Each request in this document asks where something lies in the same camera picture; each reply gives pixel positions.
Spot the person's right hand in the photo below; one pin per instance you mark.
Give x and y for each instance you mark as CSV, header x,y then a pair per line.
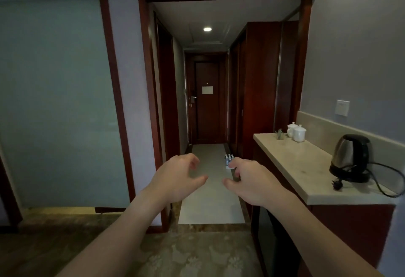
x,y
256,185

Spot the person's left hand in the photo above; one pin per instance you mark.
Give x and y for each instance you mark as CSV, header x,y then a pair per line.
x,y
177,181

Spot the pack of water bottles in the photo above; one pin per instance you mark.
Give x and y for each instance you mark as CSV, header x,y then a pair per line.
x,y
227,159

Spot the dark red wooden cabinet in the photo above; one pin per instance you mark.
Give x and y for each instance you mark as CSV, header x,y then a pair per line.
x,y
259,96

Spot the person's left forearm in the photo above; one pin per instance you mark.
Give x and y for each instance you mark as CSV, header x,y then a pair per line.
x,y
120,238

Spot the beige stone countertop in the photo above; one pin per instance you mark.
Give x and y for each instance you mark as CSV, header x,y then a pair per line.
x,y
300,166

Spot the clear tea bag holder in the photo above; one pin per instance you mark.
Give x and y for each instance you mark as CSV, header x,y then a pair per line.
x,y
279,135

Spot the white lidded cup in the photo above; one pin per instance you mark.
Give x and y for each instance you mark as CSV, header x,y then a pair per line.
x,y
299,134
291,129

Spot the dark wooden entrance door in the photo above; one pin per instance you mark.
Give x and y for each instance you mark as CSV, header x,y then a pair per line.
x,y
207,115

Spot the beige stone backsplash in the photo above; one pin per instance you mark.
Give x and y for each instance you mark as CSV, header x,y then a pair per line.
x,y
319,131

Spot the dark wooden side door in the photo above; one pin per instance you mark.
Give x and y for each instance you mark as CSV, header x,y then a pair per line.
x,y
167,96

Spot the white door sign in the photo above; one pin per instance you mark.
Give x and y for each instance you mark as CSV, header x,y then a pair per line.
x,y
207,90

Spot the red wooden trim strip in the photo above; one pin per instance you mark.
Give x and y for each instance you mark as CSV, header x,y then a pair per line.
x,y
114,80

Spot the frosted glass partition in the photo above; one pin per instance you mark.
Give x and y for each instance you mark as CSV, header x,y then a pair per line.
x,y
57,102

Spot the white wall socket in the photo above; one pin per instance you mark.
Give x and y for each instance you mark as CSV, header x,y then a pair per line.
x,y
342,108

